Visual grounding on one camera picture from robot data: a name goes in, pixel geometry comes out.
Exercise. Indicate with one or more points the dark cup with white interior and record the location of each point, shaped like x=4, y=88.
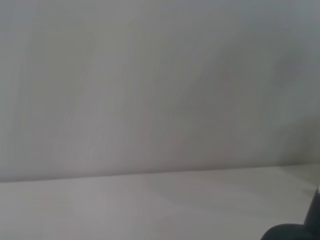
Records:
x=311, y=225

